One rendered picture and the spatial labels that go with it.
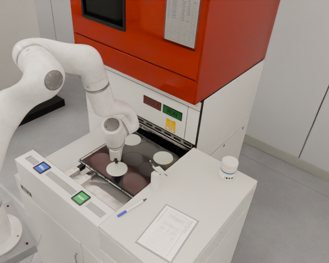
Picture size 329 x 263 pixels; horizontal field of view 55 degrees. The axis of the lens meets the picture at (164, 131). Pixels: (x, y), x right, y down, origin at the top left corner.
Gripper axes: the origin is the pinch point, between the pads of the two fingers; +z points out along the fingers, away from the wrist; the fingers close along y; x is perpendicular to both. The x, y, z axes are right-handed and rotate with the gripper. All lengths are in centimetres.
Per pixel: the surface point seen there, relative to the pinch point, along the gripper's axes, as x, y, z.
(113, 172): -1.4, 8.9, -1.1
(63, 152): -31.9, -6.8, 15.0
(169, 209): 25.4, 28.4, -17.8
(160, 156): 20.1, -4.1, 5.0
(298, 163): 148, -61, 125
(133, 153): 6.3, -4.9, 5.4
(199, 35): 31, -30, -53
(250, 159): 106, -64, 133
